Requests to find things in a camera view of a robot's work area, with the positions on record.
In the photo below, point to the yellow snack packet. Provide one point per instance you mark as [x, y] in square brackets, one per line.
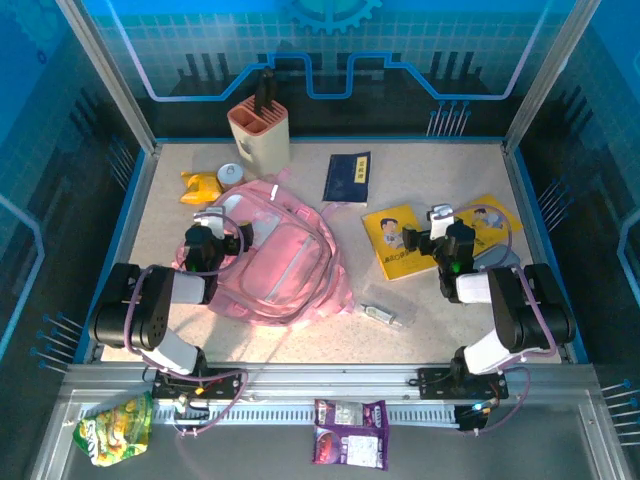
[200, 187]

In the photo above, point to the yellow cartoon book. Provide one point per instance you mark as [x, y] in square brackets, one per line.
[400, 270]
[487, 220]

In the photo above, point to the aluminium front beam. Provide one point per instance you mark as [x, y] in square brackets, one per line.
[325, 380]

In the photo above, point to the pink backpack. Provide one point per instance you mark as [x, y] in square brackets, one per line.
[295, 260]

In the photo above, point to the aluminium frame post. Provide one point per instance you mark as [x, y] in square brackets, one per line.
[548, 75]
[110, 75]

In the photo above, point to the navy blue book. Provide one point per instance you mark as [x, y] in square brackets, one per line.
[345, 180]

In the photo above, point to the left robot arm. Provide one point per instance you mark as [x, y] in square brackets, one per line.
[150, 310]

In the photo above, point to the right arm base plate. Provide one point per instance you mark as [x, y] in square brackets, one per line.
[430, 382]

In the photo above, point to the black electronics box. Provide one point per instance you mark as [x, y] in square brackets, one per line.
[470, 420]
[192, 412]

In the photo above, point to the grey pencil case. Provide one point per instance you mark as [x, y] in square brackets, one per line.
[492, 257]

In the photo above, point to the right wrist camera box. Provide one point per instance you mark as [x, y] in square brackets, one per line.
[440, 220]

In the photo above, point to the aluminium table side rail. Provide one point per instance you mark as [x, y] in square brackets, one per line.
[142, 190]
[518, 190]

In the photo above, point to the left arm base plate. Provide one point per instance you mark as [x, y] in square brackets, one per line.
[227, 385]

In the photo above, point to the beige knife block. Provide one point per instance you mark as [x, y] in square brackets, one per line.
[265, 145]

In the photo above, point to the purple snack packet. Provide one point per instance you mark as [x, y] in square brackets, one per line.
[350, 440]

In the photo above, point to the green snack bag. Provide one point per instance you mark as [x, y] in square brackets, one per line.
[115, 435]

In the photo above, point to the clear plastic pouch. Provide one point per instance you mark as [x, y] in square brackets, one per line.
[395, 300]

